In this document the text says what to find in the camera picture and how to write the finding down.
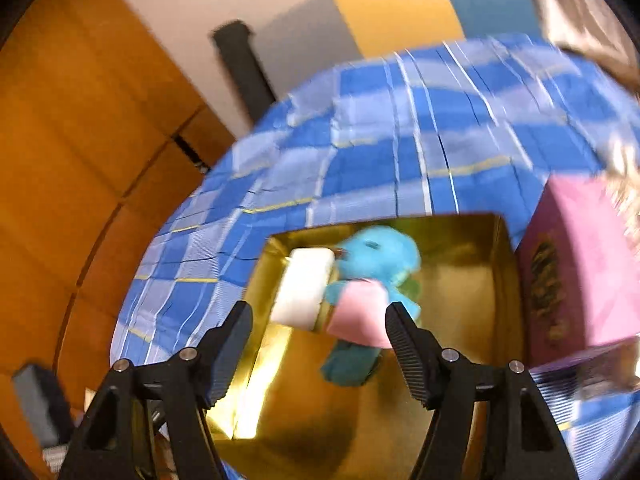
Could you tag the white foam block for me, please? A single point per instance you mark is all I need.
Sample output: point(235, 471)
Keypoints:
point(302, 285)

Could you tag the blue plaid bed sheet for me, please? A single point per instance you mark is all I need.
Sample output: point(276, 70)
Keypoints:
point(375, 135)

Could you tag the gold box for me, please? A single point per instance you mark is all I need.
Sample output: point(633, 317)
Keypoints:
point(450, 285)

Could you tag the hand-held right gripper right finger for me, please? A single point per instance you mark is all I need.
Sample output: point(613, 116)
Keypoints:
point(409, 355)

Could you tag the wooden wardrobe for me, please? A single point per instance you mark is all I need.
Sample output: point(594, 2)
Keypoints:
point(75, 160)

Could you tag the grey box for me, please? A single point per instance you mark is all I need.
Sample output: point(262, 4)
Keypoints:
point(40, 405)

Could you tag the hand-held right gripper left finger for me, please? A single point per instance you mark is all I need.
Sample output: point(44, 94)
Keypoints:
point(234, 347)

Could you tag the grey yellow blue headboard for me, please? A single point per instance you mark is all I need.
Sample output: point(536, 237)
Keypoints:
point(395, 10)

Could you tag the purple gift box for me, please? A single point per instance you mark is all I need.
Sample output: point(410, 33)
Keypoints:
point(585, 260)

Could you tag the blue teddy bear pink cape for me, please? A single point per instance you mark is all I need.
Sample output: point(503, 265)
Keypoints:
point(385, 255)

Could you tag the beige curtain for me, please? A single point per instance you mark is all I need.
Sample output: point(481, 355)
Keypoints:
point(575, 10)

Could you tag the black post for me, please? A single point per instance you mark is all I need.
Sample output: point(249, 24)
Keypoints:
point(245, 70)

